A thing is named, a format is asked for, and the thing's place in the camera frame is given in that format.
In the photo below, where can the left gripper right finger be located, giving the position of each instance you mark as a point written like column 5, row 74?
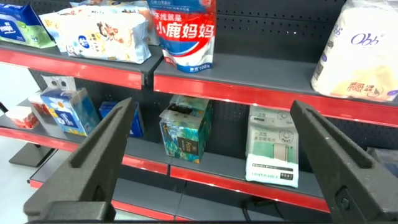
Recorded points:
column 339, row 161

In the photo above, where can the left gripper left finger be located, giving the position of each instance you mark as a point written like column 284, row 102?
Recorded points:
column 93, row 168

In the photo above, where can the blue flower tissue box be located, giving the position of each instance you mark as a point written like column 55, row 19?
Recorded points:
column 71, row 112

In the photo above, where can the dark blue box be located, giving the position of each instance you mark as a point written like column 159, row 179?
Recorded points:
column 136, row 123

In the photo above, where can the white green towel pack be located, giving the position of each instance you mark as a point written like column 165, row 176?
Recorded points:
column 272, row 146

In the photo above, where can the small red white pack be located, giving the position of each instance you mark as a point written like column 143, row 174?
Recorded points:
column 23, row 117
column 38, row 104

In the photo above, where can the white hanging card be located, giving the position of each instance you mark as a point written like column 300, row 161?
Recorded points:
column 59, row 82

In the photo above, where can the teal floral tissue box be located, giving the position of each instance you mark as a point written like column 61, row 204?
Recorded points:
column 185, row 129

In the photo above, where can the white paper roll pack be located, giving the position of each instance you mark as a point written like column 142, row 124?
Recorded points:
column 357, row 49

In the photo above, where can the white cartoon tissue pack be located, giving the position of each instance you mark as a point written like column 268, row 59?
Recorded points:
column 49, row 21
column 105, row 37

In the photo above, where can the blue green tissue pack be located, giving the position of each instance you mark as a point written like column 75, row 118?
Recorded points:
column 21, row 26

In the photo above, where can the red white blue pouch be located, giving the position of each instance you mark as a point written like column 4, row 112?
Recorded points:
column 186, row 34

